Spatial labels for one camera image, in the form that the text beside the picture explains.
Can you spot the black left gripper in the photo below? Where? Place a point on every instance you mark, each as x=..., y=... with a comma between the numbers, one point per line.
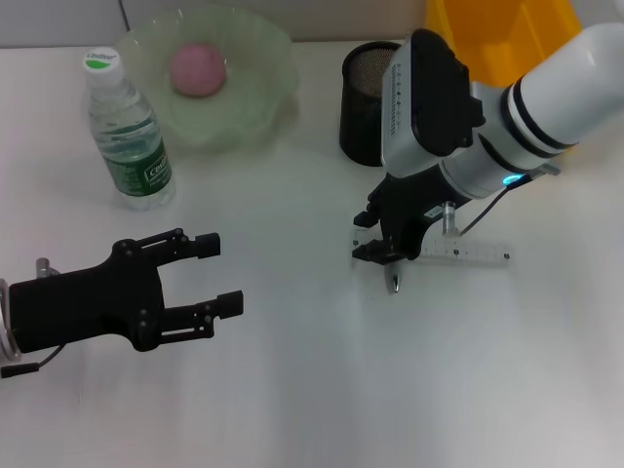
x=88, y=307

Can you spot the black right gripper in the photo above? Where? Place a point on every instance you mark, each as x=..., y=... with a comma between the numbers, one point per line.
x=409, y=205

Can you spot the silver white pen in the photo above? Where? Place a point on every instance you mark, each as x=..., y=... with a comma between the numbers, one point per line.
x=396, y=280

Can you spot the clear green-label water bottle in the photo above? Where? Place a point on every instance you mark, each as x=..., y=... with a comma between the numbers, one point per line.
x=131, y=156

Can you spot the pink peach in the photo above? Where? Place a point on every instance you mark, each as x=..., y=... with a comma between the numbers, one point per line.
x=197, y=70

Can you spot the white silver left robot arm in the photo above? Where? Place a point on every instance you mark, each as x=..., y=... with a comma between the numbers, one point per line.
x=6, y=336

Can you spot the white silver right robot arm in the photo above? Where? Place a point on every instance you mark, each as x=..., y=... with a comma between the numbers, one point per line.
x=560, y=97

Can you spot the clear plastic ruler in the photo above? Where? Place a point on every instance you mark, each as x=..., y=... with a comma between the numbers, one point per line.
x=478, y=253

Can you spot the black mesh pen holder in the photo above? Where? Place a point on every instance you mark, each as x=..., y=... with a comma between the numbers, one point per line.
x=361, y=127

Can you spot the green glass fruit plate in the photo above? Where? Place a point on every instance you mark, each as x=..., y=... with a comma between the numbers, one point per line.
x=253, y=88

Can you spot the yellow plastic bin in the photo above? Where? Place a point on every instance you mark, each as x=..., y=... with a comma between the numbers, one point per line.
x=492, y=44

